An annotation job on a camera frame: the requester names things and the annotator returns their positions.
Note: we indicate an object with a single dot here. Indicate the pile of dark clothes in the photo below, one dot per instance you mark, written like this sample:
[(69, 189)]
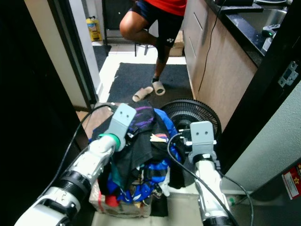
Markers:
[(141, 150)]

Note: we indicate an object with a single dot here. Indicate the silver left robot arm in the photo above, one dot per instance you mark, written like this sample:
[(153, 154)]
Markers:
[(88, 165)]

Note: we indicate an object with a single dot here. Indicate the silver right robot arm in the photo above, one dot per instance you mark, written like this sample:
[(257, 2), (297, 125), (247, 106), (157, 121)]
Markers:
[(209, 188)]

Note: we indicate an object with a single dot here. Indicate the black floor fan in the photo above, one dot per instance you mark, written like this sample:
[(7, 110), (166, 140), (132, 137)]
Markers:
[(193, 110)]

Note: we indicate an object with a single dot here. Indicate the beige slipper worn on foot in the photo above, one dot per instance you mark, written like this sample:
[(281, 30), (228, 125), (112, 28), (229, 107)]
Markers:
[(159, 88)]

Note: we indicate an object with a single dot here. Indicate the beige empty slipper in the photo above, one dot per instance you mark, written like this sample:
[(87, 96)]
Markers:
[(142, 94)]

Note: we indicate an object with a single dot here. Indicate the brown wooden cabinet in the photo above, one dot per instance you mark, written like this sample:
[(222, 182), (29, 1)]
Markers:
[(221, 66)]

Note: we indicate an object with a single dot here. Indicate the black floor mat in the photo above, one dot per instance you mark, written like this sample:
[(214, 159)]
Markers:
[(134, 75)]

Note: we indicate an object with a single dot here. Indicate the black door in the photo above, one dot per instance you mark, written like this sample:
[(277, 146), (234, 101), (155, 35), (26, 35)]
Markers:
[(258, 94)]

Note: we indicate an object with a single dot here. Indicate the cardboard box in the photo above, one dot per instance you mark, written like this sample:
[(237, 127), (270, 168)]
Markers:
[(178, 44)]

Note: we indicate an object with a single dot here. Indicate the laundry basket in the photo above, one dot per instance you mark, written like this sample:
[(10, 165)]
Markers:
[(113, 206)]

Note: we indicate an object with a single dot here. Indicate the red warning sticker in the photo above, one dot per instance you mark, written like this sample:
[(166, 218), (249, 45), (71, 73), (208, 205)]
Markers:
[(292, 181)]

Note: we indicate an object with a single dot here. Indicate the black countertop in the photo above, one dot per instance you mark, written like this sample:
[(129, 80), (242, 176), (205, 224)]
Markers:
[(242, 30)]

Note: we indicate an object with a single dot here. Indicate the person in red shirt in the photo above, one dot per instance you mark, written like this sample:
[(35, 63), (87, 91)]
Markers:
[(150, 19)]

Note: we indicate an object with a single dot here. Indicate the device with green light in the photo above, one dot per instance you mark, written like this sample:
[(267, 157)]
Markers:
[(269, 33)]

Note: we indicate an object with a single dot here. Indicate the black chair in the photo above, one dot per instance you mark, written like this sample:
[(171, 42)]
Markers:
[(115, 14)]

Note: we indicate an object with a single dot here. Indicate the yellow bottle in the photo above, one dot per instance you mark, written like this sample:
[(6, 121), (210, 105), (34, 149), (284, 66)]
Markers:
[(93, 29)]

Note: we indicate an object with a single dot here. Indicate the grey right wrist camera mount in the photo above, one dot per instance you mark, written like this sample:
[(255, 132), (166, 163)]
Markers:
[(202, 136)]

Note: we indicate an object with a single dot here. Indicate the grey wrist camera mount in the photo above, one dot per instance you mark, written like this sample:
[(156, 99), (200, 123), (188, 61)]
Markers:
[(122, 117), (202, 136)]

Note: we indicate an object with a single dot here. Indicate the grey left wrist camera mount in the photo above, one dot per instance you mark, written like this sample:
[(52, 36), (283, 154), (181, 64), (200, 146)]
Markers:
[(122, 117)]

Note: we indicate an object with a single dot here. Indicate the white door frame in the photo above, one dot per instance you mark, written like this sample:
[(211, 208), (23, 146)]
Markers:
[(77, 47)]

